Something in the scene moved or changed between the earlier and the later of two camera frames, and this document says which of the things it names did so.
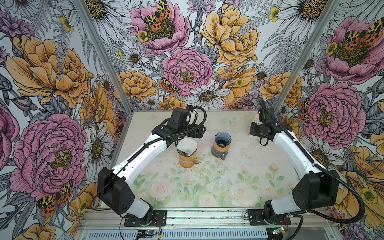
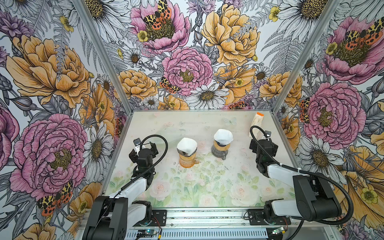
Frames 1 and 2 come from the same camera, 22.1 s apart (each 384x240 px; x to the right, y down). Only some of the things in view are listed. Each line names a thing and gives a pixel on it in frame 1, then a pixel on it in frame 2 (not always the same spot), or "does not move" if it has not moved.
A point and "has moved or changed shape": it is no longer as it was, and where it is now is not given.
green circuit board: (147, 233) does not move
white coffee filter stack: (255, 119) has moved or changed shape
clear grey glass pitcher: (218, 154) does not move
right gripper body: (257, 130) -> (255, 150)
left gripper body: (187, 128) -> (134, 156)
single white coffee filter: (188, 145) does not move
